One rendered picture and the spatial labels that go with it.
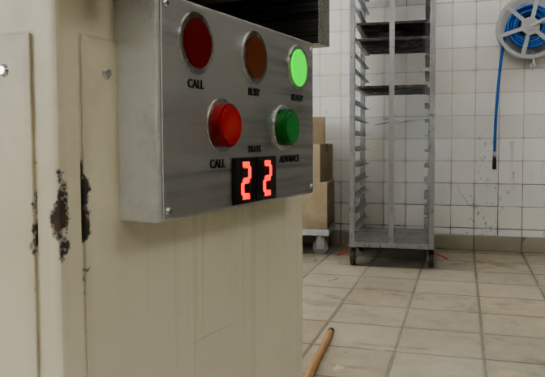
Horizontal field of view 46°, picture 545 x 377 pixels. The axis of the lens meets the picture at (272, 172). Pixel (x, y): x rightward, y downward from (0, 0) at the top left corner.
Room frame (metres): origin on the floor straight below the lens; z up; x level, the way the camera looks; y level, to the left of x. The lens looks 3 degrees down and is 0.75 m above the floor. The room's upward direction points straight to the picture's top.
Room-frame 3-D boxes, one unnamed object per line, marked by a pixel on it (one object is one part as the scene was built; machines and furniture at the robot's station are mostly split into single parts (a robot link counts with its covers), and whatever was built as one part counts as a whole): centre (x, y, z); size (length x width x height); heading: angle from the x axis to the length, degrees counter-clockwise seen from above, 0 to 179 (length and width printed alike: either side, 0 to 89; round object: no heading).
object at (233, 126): (0.44, 0.03, 0.76); 0.03 x 0.02 x 0.03; 154
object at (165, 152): (0.49, 0.03, 0.77); 0.24 x 0.04 x 0.14; 154
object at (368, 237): (3.95, -0.76, 0.93); 0.64 x 0.51 x 1.78; 166
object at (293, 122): (0.53, -0.01, 0.76); 0.03 x 0.02 x 0.03; 154
